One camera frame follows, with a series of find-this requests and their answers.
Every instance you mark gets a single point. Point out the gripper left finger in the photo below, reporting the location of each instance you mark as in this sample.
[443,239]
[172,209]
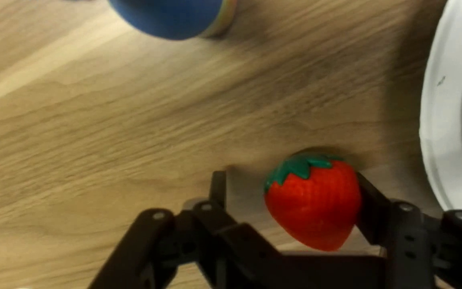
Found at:
[199,241]

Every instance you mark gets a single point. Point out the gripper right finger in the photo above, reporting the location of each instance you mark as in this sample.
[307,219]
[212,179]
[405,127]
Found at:
[409,241]

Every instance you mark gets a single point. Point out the white plate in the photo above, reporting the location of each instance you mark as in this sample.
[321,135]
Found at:
[451,112]

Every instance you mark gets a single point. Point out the red toy strawberry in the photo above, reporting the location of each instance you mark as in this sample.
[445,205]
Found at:
[313,202]

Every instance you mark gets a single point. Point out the blue ball with rainbow stripe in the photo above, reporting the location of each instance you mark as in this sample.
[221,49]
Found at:
[175,16]

